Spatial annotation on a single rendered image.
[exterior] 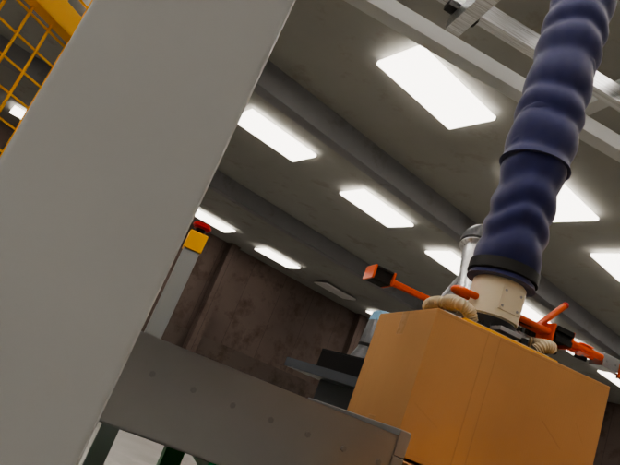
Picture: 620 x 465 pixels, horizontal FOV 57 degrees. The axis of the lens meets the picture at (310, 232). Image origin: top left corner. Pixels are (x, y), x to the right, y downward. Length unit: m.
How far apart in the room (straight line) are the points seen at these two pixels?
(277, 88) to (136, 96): 6.35
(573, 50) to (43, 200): 2.00
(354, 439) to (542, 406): 0.64
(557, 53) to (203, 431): 1.71
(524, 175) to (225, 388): 1.22
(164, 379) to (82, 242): 0.78
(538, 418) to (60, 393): 1.48
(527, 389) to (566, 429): 0.16
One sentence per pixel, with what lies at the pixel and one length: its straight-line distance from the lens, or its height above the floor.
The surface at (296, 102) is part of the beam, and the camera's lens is 6.99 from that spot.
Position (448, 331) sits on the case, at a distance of 1.64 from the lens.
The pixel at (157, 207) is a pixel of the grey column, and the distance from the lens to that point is 0.51.
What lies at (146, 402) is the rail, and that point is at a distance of 1.26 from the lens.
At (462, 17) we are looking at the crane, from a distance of 3.72.
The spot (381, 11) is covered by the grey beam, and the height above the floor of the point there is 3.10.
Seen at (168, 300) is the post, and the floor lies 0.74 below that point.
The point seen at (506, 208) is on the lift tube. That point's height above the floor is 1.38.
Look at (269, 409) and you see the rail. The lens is 1.30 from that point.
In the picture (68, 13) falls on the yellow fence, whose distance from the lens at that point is 1.04.
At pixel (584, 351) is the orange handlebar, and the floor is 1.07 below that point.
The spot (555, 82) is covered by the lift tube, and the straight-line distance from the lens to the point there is 2.21.
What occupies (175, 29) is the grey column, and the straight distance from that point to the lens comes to 0.57.
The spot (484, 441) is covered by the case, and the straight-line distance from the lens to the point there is 1.71.
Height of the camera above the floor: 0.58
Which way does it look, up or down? 16 degrees up
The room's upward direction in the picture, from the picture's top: 22 degrees clockwise
